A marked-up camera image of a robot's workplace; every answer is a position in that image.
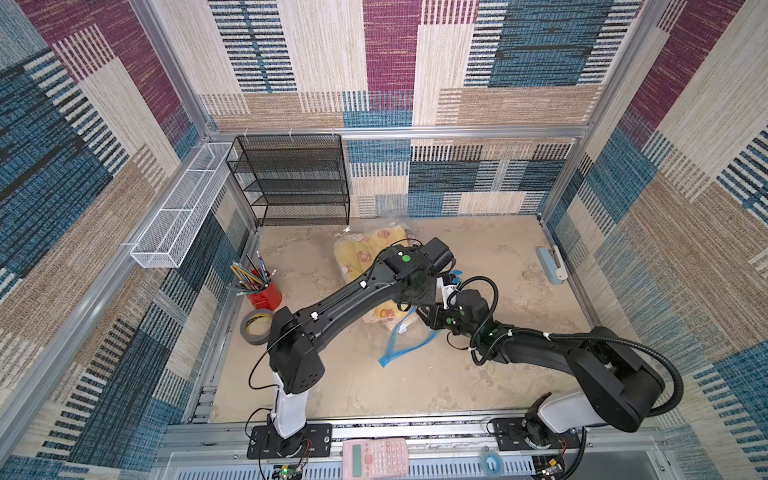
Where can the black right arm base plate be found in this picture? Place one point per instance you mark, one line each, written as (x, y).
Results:
(518, 434)

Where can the coloured pencils bundle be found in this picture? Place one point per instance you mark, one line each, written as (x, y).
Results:
(253, 276)

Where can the black wire mesh shelf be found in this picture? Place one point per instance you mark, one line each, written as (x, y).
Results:
(292, 180)

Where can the light blue stapler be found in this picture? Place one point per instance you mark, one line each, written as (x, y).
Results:
(552, 264)

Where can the pink calculator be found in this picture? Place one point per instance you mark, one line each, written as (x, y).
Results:
(375, 458)

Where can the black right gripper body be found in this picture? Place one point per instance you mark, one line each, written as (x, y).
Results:
(433, 315)

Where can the clear plastic vacuum bag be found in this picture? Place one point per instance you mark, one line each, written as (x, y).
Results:
(406, 337)

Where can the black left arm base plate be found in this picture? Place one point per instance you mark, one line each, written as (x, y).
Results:
(313, 440)

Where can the white wire mesh basket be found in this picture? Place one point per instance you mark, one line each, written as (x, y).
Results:
(168, 238)

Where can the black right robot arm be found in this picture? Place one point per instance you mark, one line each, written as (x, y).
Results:
(620, 382)

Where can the grey tape roll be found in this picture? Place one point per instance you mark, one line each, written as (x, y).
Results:
(255, 326)

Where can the red pencil cup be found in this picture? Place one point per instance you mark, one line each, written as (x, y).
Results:
(269, 297)

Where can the yellow cartoon blanket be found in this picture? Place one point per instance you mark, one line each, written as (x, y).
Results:
(355, 253)

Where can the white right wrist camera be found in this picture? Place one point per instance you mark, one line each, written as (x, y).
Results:
(446, 286)

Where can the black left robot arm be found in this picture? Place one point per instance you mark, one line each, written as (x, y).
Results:
(405, 274)

